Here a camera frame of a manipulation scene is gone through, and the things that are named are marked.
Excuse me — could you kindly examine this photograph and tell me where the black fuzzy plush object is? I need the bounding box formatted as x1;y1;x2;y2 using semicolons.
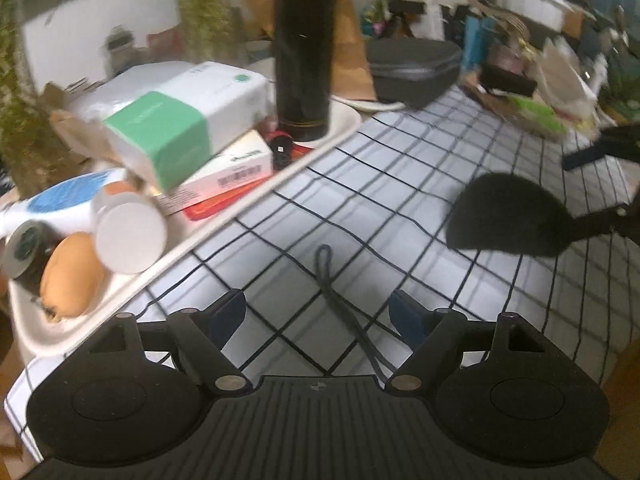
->
445;172;575;258

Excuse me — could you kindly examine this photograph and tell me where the white plastic bag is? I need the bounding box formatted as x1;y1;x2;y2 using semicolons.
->
535;36;608;120

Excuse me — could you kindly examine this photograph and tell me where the green snack packet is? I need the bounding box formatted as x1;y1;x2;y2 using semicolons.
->
506;94;567;136

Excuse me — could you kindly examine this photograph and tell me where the glass snack dish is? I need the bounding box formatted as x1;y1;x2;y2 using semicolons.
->
459;72;570;143

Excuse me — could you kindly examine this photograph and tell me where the white black grid tablecloth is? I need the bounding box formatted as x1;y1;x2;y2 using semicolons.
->
4;84;640;463

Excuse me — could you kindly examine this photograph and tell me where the white jar with lid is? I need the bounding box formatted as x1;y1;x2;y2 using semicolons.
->
91;181;168;274

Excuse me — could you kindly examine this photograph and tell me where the tan egg-shaped pouch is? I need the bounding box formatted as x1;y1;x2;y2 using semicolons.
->
40;232;106;318

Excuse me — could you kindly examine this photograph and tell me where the black small box in dish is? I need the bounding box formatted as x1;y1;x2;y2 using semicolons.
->
478;63;537;98

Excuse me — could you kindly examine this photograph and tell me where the white round basin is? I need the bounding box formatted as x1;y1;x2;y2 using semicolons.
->
496;0;587;32

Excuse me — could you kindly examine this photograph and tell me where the white serving tray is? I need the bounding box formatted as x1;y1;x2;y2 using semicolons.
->
8;98;364;358

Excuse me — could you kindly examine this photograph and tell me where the pink white flat box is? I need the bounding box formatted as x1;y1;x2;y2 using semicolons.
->
145;130;272;214

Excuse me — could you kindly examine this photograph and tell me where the blue product box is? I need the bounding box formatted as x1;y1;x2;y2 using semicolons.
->
461;14;496;73

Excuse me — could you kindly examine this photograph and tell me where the white blue tube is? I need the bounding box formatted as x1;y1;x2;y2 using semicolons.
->
1;168;128;238

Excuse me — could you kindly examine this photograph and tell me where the black round tin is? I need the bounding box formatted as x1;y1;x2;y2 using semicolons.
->
1;220;58;281

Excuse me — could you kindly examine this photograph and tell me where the green white tissue box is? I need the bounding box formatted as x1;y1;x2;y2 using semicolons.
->
103;62;269;192

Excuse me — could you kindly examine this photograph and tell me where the dark grey zipper case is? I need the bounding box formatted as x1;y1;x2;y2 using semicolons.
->
367;37;463;110

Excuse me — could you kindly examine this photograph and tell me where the left glass vase bamboo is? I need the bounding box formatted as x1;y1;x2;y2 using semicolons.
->
1;0;79;198

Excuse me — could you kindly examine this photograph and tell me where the brown paper bag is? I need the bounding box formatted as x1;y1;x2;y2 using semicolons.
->
331;0;376;101

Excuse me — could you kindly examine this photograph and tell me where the glass vase with bamboo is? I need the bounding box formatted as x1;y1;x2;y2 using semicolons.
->
176;0;238;63

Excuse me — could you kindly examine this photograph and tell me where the black thermos bottle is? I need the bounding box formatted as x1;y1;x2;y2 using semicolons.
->
273;0;335;142

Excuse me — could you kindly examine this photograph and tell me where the dark grey cord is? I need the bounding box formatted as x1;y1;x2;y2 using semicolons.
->
312;244;396;386

